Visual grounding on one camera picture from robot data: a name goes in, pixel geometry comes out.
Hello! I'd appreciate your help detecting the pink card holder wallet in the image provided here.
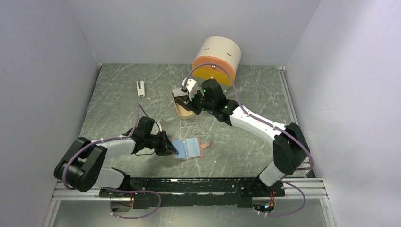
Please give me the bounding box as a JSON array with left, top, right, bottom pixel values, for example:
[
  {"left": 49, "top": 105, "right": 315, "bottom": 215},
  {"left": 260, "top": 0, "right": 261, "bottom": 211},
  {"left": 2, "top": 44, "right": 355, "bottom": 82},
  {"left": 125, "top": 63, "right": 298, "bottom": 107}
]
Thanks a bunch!
[{"left": 171, "top": 137, "right": 211, "bottom": 160}]

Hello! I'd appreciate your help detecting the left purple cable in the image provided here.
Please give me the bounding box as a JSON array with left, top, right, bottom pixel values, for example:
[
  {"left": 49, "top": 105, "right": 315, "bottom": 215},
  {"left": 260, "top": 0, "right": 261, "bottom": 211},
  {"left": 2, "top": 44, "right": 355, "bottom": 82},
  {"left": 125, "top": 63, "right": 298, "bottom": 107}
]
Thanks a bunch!
[{"left": 62, "top": 103, "right": 162, "bottom": 219}]

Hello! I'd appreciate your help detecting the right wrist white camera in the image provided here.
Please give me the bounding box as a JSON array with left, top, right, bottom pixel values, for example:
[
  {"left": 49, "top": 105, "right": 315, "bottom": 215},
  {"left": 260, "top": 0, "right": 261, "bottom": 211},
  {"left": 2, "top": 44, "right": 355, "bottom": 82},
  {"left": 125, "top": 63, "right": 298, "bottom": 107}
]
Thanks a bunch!
[{"left": 182, "top": 79, "right": 199, "bottom": 97}]

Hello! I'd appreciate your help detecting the stack of grey cards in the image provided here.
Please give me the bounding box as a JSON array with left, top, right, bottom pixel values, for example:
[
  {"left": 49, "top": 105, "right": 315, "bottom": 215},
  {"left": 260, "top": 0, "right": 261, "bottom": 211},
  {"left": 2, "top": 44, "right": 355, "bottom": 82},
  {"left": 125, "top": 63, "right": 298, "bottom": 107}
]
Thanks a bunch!
[{"left": 172, "top": 88, "right": 188, "bottom": 101}]

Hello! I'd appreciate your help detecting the aluminium frame rail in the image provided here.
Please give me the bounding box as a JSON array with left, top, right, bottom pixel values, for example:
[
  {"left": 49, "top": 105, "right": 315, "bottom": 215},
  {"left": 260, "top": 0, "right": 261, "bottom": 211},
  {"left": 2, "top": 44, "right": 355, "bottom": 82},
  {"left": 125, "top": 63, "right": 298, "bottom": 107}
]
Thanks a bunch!
[{"left": 54, "top": 63, "right": 328, "bottom": 227}]

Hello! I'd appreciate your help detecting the purple cable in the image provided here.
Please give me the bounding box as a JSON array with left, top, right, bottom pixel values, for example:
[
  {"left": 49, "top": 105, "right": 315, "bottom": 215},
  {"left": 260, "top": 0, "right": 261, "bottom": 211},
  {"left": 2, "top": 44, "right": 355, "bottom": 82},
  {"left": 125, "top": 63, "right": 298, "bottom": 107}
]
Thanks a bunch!
[
  {"left": 62, "top": 103, "right": 162, "bottom": 219},
  {"left": 182, "top": 63, "right": 314, "bottom": 217}
]

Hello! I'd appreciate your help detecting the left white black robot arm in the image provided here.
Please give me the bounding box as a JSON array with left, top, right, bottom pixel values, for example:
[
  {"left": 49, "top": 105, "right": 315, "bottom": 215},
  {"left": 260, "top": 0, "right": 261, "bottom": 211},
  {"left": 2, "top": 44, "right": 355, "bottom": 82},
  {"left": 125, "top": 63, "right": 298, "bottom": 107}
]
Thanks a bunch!
[{"left": 53, "top": 116, "right": 178, "bottom": 197}]

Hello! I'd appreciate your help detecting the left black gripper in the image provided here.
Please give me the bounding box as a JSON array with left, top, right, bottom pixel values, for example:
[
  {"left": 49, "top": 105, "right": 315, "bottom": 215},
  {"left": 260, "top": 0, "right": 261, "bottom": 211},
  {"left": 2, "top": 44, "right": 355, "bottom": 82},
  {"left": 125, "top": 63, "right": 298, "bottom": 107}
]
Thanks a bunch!
[{"left": 144, "top": 130, "right": 178, "bottom": 156}]

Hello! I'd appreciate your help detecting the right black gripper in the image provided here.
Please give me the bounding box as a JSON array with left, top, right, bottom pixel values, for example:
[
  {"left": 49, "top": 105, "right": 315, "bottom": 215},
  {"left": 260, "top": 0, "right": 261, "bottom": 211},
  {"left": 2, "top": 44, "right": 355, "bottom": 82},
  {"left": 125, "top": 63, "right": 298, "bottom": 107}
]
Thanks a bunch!
[{"left": 184, "top": 88, "right": 215, "bottom": 116}]

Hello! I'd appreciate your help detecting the small white clip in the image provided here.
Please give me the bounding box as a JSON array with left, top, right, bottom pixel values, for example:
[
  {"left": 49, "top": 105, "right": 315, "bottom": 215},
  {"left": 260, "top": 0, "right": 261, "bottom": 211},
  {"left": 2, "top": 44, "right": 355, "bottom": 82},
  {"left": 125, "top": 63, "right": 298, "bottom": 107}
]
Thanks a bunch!
[{"left": 136, "top": 80, "right": 146, "bottom": 97}]

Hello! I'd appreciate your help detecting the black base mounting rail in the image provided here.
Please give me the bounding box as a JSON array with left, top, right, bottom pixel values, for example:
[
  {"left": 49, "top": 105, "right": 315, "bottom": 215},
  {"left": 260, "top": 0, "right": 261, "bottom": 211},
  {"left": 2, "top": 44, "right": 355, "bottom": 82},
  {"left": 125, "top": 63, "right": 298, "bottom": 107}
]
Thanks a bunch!
[{"left": 99, "top": 177, "right": 285, "bottom": 209}]

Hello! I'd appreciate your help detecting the beige oval tray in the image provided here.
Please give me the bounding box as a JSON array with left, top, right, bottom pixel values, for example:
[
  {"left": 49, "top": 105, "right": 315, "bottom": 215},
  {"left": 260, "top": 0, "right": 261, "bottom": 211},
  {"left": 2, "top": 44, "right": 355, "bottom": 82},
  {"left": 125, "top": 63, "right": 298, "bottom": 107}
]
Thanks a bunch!
[{"left": 172, "top": 88, "right": 196, "bottom": 120}]

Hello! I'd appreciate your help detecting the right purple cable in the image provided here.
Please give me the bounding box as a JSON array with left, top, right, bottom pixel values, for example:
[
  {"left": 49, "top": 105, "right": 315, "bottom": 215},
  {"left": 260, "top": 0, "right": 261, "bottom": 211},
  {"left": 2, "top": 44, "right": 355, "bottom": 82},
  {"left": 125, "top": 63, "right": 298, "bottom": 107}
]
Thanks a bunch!
[{"left": 182, "top": 63, "right": 314, "bottom": 217}]

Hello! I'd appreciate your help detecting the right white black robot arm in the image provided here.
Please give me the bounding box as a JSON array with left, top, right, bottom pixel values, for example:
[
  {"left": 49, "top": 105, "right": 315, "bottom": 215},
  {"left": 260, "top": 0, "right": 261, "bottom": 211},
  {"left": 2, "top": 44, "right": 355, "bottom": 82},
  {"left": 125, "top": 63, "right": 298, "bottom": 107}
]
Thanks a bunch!
[{"left": 172, "top": 79, "right": 310, "bottom": 196}]

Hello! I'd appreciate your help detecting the round three-drawer organizer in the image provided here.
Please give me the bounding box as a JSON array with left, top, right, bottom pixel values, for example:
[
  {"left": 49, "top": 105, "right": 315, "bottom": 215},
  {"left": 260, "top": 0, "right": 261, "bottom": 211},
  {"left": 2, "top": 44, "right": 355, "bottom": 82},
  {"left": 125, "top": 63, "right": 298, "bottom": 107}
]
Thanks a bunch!
[{"left": 192, "top": 36, "right": 241, "bottom": 89}]

